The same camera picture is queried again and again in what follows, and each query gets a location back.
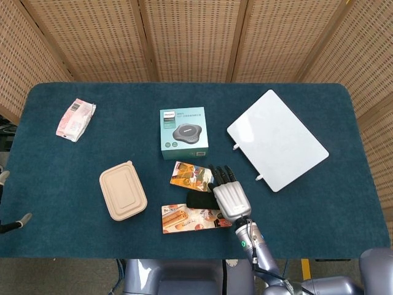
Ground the small orange blue snack box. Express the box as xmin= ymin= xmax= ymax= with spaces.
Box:
xmin=169 ymin=160 xmax=217 ymax=194

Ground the pink white wet wipes pack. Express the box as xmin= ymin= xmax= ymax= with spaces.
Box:
xmin=55 ymin=98 xmax=97 ymax=143

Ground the woven rattan folding screen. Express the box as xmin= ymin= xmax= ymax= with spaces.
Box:
xmin=0 ymin=0 xmax=393 ymax=248

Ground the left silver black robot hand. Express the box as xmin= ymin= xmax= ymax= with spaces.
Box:
xmin=0 ymin=170 xmax=33 ymax=235

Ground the long orange snack box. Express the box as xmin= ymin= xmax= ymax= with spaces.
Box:
xmin=161 ymin=204 xmax=233 ymax=235

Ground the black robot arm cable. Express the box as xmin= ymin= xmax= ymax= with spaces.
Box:
xmin=245 ymin=218 xmax=288 ymax=283

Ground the grey-blue robot torso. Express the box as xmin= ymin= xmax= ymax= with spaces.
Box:
xmin=122 ymin=259 xmax=255 ymax=295

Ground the teal conference speaker box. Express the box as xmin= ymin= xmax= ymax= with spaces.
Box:
xmin=159 ymin=106 xmax=209 ymax=161

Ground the white plastic board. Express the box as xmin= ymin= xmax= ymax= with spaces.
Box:
xmin=226 ymin=89 xmax=330 ymax=193

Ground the black rectangular object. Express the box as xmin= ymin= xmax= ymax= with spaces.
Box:
xmin=186 ymin=191 xmax=219 ymax=211

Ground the beige lidded lunch container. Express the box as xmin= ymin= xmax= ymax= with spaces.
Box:
xmin=98 ymin=160 xmax=149 ymax=222

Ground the dark teal felt table cloth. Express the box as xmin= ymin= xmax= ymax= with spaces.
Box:
xmin=0 ymin=82 xmax=391 ymax=261

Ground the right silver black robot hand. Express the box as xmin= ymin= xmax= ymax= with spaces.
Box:
xmin=208 ymin=164 xmax=252 ymax=221

